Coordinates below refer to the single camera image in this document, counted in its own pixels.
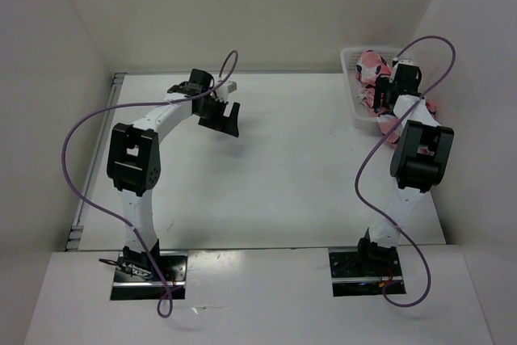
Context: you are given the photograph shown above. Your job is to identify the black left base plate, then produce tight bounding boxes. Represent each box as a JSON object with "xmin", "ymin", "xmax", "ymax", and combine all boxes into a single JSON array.
[{"xmin": 107, "ymin": 251, "xmax": 188, "ymax": 301}]

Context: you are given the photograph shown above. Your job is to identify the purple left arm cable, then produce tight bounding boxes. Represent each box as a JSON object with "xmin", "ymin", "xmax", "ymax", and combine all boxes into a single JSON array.
[{"xmin": 60, "ymin": 50, "xmax": 239, "ymax": 318}]

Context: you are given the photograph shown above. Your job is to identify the aluminium table frame rail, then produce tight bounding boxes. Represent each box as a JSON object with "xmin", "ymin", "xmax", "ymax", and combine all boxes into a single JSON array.
[{"xmin": 64, "ymin": 73, "xmax": 126, "ymax": 252}]

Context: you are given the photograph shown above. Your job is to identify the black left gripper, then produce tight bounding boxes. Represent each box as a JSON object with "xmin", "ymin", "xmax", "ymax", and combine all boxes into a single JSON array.
[{"xmin": 195, "ymin": 95, "xmax": 239, "ymax": 137}]

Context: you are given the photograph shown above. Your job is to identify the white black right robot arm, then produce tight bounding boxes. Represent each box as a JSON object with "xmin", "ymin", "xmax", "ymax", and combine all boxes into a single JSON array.
[{"xmin": 354, "ymin": 58, "xmax": 454, "ymax": 275}]

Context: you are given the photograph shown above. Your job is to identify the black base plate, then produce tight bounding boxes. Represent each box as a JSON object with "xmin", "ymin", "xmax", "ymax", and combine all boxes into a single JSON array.
[
  {"xmin": 328, "ymin": 247, "xmax": 406, "ymax": 297},
  {"xmin": 107, "ymin": 251, "xmax": 188, "ymax": 301}
]

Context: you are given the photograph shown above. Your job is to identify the white plastic laundry basket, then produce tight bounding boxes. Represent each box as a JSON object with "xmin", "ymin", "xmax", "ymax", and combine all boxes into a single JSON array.
[{"xmin": 340, "ymin": 46, "xmax": 402, "ymax": 135}]

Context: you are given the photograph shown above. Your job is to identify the pink shark print shorts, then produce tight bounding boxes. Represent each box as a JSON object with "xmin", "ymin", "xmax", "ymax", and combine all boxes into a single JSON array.
[{"xmin": 353, "ymin": 49, "xmax": 439, "ymax": 155}]

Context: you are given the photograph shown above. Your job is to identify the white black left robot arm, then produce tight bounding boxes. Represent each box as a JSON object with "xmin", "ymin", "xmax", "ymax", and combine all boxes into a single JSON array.
[{"xmin": 107, "ymin": 69, "xmax": 240, "ymax": 280}]

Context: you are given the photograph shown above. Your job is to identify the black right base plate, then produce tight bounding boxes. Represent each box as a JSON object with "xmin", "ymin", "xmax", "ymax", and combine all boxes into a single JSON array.
[{"xmin": 328, "ymin": 247, "xmax": 406, "ymax": 297}]

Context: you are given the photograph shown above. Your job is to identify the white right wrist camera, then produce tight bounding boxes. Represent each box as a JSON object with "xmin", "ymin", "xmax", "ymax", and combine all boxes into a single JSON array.
[{"xmin": 392, "ymin": 57, "xmax": 414, "ymax": 69}]

